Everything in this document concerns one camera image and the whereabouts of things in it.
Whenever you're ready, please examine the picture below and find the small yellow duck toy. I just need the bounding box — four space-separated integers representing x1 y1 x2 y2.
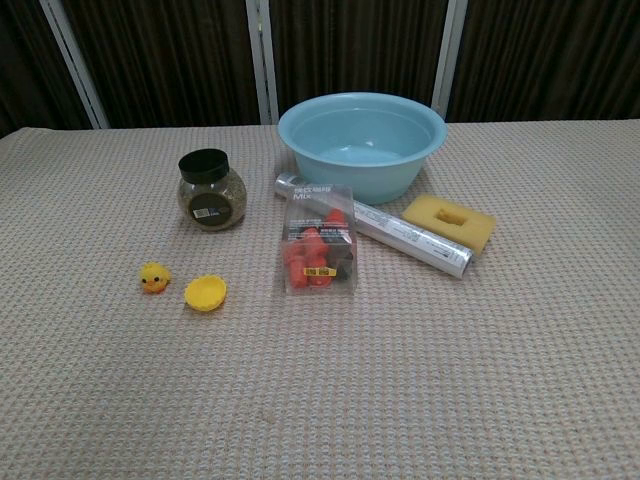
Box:
137 262 172 296

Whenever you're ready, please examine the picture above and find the clear box of orange pieces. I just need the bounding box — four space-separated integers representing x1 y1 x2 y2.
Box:
279 183 362 297

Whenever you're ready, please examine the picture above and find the white screen frame post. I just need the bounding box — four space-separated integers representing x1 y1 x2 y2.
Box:
430 0 470 112
38 0 111 130
245 0 280 125

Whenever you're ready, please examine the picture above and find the silver foil roll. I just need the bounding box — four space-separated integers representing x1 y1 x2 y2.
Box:
273 171 474 277

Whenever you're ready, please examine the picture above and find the beige woven tablecloth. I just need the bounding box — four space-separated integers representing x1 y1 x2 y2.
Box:
0 121 640 480

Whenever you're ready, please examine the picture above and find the glass jar with black lid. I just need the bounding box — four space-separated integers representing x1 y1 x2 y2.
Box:
176 148 248 234

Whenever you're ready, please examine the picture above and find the yellow silicone cupcake mould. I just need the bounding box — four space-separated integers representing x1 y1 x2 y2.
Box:
183 274 229 316

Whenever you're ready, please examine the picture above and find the yellow sponge with rectangular hole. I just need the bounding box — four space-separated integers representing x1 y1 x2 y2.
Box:
402 194 498 258

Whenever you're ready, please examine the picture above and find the light blue plastic basin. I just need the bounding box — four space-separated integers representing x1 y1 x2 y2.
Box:
277 91 449 206

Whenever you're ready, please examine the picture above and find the dark brown curtain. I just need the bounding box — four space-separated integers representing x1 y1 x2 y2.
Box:
0 0 640 138

